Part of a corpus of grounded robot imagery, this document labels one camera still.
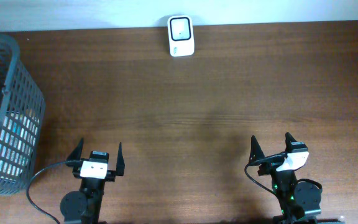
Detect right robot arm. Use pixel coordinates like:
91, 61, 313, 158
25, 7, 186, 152
244, 132, 342, 224

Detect grey plastic mesh basket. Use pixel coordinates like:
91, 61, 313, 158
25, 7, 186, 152
0, 34, 45, 195

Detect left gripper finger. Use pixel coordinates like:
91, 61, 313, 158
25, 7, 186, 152
116, 142, 126, 176
67, 138, 84, 161

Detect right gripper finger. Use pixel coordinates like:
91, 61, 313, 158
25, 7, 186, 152
285, 132, 296, 152
249, 135, 265, 166

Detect white barcode scanner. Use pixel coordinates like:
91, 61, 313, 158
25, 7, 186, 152
167, 15, 195, 57

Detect right black cable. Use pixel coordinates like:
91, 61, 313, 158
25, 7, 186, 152
244, 152, 323, 200

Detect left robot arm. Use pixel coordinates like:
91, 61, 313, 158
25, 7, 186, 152
60, 139, 125, 224

